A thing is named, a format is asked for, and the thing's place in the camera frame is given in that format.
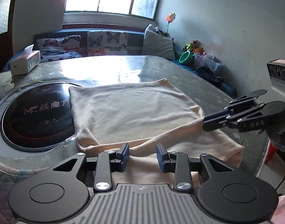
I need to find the brown plush bear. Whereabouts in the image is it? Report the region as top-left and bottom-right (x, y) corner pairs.
(182, 39), (200, 53)

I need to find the white tissue box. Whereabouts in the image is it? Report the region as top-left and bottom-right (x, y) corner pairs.
(10, 45), (41, 76)

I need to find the person's pink clothing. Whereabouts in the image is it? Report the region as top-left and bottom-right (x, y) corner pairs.
(271, 190), (285, 224)

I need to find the cream knit garment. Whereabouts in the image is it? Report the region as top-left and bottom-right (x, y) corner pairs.
(68, 78), (245, 188)

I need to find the red plastic stool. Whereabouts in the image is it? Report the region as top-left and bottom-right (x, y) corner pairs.
(264, 142), (282, 164)

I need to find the blue patterned sofa cover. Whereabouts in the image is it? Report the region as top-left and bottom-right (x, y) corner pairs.
(212, 79), (238, 98)

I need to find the person's right hand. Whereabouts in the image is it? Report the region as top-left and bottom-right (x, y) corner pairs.
(267, 116), (285, 153)

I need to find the butterfly print pillow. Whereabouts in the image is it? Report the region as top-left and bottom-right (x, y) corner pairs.
(87, 30), (129, 57)
(35, 35), (83, 63)

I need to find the dark blue clothing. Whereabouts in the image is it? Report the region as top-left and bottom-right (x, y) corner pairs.
(195, 65), (223, 83)

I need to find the black cable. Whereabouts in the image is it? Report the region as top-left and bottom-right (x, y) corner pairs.
(275, 167), (285, 190)

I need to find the green plastic bowl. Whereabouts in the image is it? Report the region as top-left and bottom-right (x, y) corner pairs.
(178, 51), (195, 64)

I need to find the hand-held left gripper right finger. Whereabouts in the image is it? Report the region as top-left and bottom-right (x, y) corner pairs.
(156, 143), (237, 190)

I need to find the blue corner sofa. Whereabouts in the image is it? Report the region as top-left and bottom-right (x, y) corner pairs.
(4, 29), (238, 98)

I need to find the colourful pinwheel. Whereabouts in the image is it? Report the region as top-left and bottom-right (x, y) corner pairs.
(166, 10), (177, 36)

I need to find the round black induction cooktop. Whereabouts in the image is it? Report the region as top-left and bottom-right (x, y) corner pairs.
(0, 80), (89, 160)

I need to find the grey square pillow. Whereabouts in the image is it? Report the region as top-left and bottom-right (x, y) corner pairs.
(141, 29), (176, 60)

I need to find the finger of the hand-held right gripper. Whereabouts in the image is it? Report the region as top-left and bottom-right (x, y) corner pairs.
(203, 93), (260, 122)
(202, 105), (271, 133)

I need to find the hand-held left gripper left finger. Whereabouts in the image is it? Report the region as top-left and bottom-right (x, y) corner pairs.
(53, 142), (130, 192)

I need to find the clear plastic storage box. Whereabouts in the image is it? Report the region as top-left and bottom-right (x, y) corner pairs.
(192, 52), (223, 73)

